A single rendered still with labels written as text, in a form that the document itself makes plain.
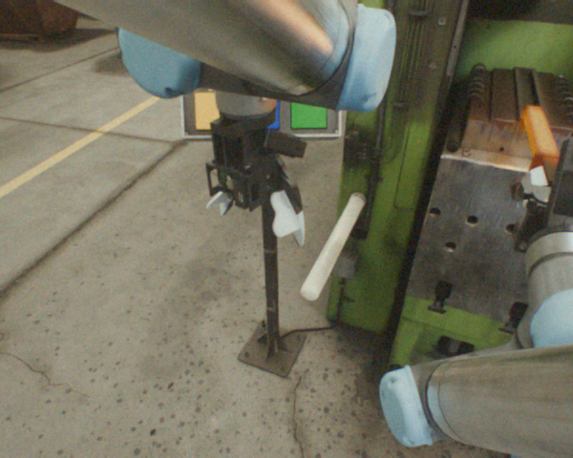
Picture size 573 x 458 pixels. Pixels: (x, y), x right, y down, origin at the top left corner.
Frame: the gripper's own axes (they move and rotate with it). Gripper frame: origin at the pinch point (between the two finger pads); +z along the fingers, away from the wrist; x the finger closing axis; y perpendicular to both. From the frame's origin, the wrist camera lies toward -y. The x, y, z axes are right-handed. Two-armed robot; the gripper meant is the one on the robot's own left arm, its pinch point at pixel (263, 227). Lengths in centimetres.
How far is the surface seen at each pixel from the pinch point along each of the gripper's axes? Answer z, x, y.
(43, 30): 76, -584, -291
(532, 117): -8, 31, -50
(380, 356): 93, 12, -55
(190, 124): -4.9, -29.7, -16.2
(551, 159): -9.9, 35.2, -27.1
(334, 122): -4.9, -4.4, -33.2
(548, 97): -6, 33, -73
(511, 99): -5, 25, -67
